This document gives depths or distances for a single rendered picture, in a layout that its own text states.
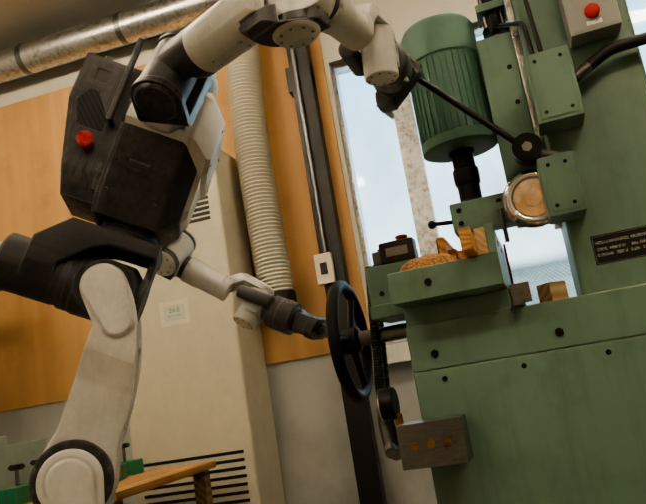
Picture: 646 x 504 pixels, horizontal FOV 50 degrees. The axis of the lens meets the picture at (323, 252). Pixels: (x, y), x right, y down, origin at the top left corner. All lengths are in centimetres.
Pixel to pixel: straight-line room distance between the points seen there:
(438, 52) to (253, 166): 148
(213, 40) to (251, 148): 184
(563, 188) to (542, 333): 28
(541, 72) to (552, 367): 59
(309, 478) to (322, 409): 29
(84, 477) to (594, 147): 116
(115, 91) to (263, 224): 156
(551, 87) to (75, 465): 114
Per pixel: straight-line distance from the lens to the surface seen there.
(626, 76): 159
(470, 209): 159
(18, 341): 366
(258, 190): 295
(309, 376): 298
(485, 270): 129
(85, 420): 136
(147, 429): 294
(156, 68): 127
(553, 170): 142
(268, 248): 288
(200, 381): 283
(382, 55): 133
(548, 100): 148
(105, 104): 144
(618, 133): 155
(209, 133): 139
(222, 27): 118
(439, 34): 168
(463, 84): 163
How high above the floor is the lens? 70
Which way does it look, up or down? 12 degrees up
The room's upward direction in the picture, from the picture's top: 9 degrees counter-clockwise
